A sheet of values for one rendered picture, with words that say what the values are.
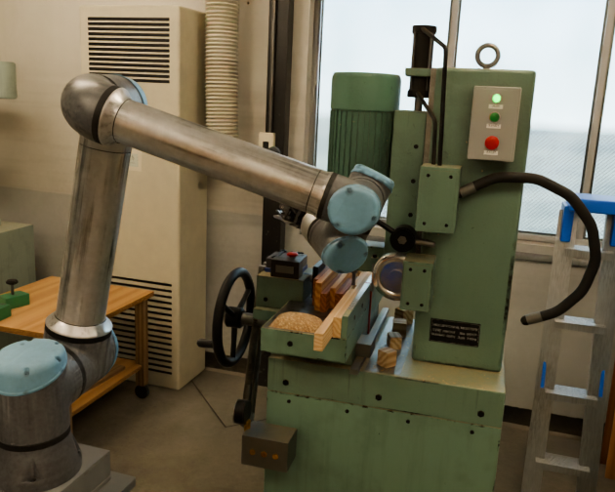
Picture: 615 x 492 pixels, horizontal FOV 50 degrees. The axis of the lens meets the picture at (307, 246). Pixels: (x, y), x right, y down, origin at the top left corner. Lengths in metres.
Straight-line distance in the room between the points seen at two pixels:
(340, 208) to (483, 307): 0.60
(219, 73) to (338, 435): 1.87
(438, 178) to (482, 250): 0.22
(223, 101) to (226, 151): 1.86
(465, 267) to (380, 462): 0.52
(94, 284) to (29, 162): 2.45
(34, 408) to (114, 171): 0.51
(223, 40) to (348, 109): 1.52
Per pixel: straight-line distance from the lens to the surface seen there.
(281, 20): 3.08
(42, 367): 1.44
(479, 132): 1.51
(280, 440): 1.66
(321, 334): 1.43
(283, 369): 1.66
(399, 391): 1.62
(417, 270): 1.53
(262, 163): 1.19
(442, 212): 1.51
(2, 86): 3.46
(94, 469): 1.61
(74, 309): 1.56
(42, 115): 3.85
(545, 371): 2.41
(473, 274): 1.62
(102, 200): 1.47
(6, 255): 3.68
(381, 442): 1.69
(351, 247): 1.32
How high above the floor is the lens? 1.44
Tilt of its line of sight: 13 degrees down
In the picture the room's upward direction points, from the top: 3 degrees clockwise
